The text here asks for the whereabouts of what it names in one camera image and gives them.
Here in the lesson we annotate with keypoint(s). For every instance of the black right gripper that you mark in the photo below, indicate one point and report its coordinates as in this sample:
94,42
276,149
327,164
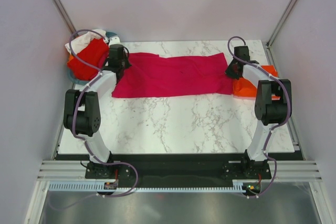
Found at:
229,73

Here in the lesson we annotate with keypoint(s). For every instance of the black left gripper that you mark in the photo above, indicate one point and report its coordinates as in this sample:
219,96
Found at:
127,64

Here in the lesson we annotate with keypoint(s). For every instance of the magenta t shirt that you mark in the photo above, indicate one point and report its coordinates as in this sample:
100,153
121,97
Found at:
152,76

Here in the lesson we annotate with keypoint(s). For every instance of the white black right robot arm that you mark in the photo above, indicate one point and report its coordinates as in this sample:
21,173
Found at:
272,110

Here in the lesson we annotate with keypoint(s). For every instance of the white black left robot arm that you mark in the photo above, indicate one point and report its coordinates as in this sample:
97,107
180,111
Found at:
82,113

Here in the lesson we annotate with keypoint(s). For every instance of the folded orange t shirt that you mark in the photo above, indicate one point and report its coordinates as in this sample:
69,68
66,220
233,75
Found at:
244,89

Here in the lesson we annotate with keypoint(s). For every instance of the red t shirt in basket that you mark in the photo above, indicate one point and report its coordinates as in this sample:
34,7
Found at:
95,54

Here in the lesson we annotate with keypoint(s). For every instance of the teal laundry basket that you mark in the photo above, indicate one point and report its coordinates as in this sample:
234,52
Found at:
69,49

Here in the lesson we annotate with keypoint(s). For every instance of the white black t shirt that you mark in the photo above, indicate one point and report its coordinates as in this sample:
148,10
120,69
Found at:
80,43

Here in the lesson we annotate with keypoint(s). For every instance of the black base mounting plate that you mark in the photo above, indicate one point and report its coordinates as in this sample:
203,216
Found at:
179,170

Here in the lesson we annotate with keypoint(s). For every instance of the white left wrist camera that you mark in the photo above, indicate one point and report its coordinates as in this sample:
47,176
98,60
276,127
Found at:
112,40

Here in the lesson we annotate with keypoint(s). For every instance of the left aluminium corner post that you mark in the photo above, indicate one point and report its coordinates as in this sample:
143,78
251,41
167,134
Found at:
64,14

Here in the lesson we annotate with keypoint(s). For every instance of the white slotted cable duct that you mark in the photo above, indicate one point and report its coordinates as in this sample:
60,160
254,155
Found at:
105,187

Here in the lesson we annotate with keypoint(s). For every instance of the aluminium frame rail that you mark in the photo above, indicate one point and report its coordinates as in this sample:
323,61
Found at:
285,171

